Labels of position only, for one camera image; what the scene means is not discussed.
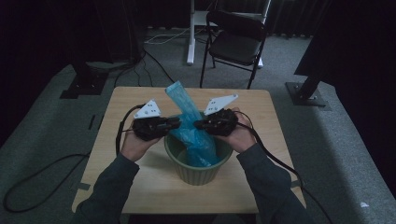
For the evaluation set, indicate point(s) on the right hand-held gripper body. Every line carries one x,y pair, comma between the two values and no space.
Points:
222,123

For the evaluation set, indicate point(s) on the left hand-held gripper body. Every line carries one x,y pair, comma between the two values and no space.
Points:
149,127

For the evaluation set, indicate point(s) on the dark curtain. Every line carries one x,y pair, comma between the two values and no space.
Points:
292,18

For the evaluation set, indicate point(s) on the black folding chair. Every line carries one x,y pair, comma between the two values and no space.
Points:
236,46

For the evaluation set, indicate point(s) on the person's left hand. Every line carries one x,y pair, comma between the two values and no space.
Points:
135,147

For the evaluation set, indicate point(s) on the person's right hand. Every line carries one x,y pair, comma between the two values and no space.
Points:
243,137

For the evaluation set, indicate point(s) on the green ribbed plastic bin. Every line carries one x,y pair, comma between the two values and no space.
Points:
196,175

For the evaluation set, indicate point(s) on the black floor tape strip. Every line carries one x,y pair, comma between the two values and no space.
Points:
91,122

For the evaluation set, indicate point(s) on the black stand with bolted base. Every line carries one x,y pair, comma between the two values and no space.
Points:
306,95

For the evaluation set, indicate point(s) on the white paper scrap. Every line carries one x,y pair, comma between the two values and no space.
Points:
364,204

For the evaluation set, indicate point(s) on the black stand with square base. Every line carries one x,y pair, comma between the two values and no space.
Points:
85,84

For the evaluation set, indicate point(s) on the blue plastic bag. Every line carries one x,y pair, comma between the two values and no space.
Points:
196,143

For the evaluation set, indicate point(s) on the grey tape piece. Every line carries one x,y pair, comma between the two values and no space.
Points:
295,183
83,186

